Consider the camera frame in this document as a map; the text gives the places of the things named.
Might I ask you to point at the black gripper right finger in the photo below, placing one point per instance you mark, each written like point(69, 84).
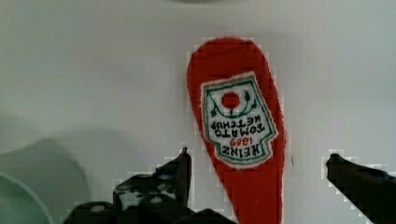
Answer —
point(371, 190)

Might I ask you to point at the red plush ketchup bottle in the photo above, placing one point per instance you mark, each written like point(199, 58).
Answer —
point(235, 104)

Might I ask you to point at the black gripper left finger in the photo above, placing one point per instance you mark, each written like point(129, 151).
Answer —
point(157, 198)

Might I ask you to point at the green metal cup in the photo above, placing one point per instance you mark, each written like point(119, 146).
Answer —
point(40, 184)

